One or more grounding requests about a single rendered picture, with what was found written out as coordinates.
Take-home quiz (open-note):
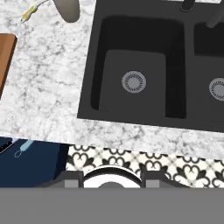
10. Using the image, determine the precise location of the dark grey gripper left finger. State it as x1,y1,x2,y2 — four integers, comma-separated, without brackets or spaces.
37,170,85,189

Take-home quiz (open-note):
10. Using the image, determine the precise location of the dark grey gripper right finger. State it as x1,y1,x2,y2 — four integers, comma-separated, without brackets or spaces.
140,170,191,189

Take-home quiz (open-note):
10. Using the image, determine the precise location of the wooden cutting board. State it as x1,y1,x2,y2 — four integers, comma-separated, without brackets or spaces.
0,32,18,101

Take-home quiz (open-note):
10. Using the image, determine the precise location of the dark blue cupboard door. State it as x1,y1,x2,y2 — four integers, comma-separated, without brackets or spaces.
0,136,70,189

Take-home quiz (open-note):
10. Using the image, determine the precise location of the white and black round thing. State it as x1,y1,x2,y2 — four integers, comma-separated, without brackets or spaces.
82,165,143,189

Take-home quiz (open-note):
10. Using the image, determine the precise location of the black double sink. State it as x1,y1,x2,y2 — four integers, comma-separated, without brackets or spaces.
76,0,224,134

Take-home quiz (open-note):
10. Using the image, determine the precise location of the dark grey tap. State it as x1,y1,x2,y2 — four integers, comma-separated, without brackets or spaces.
179,0,224,29

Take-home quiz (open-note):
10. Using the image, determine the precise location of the pale blue cupboard handle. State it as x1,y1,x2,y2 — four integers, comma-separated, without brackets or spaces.
13,139,35,158

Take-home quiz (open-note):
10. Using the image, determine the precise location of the beige rounded tool handle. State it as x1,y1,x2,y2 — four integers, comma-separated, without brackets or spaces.
52,0,81,24

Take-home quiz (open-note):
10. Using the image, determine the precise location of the yellow handled peeler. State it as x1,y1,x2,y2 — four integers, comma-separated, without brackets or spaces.
19,0,50,25

